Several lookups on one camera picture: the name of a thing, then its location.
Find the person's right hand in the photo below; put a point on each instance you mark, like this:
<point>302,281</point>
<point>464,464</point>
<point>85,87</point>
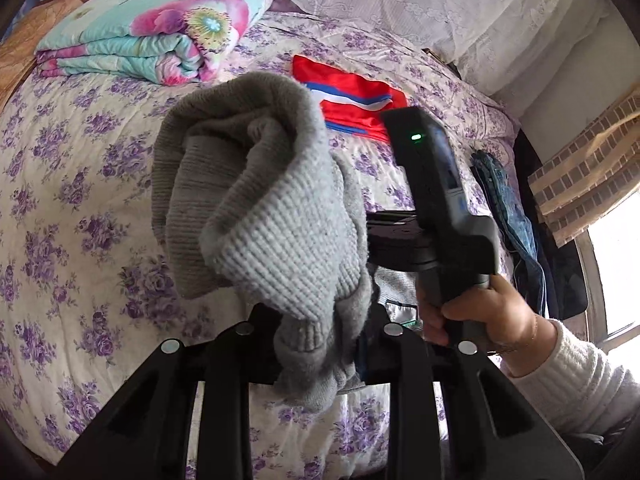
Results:
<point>490,320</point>

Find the blue jeans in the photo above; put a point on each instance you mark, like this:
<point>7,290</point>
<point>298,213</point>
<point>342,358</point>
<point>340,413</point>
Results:
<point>515,215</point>

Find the white lace cloth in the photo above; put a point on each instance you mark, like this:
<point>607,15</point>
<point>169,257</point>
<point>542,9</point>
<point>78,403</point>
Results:
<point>450,5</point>

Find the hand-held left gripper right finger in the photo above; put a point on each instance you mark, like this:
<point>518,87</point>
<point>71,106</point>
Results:
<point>405,360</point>

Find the grey knit pants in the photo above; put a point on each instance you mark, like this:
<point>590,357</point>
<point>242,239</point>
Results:
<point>270,200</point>

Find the teal pink floral folded quilt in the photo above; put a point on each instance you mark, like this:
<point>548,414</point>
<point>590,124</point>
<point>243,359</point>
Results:
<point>150,25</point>

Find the orange brown pillow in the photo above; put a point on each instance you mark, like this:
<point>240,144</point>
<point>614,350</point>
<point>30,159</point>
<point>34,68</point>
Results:
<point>20,55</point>

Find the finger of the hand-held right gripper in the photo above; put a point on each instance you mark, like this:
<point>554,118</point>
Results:
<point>395,240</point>

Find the window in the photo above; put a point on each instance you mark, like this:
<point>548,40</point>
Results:
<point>620,270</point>

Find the red folded garment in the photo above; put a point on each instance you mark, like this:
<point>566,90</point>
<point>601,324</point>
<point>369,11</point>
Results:
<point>350,95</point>

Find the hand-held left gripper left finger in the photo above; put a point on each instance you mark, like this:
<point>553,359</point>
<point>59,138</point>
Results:
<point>235,355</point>

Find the brick pattern curtain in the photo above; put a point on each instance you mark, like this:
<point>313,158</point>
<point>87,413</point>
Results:
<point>585,175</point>

